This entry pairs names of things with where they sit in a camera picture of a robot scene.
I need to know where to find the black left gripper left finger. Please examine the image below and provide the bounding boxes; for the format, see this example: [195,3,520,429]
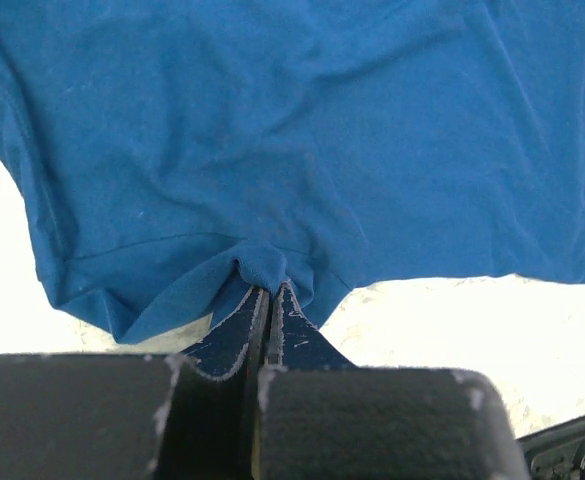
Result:
[0,288,269,479]

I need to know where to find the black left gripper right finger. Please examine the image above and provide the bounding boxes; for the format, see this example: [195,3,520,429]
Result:
[256,284,529,479]

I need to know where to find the blue t shirt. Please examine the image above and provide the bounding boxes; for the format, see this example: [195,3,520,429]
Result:
[0,1,585,343]

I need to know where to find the aluminium rail frame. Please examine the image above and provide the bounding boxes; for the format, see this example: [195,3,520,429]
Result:
[518,416,585,480]

